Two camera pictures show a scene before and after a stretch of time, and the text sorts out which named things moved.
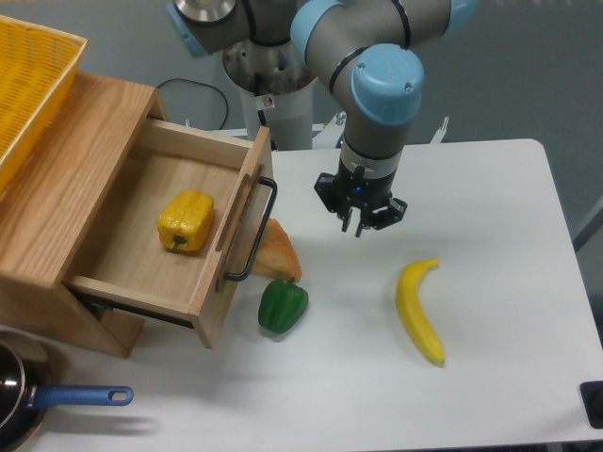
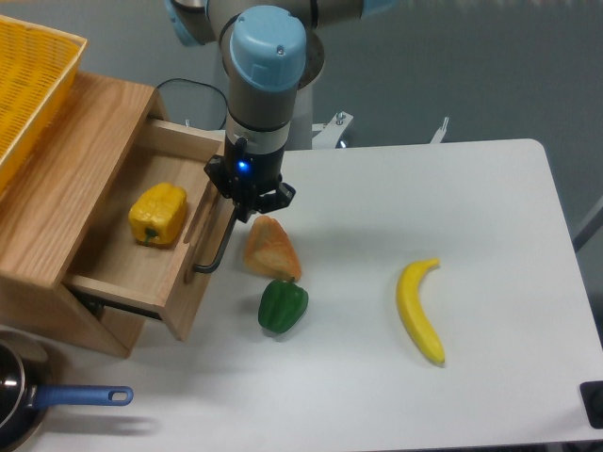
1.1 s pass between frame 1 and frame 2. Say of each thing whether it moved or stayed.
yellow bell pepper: moved
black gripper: moved
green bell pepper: stayed
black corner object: stayed
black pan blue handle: stayed
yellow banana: stayed
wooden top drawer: moved
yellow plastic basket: stayed
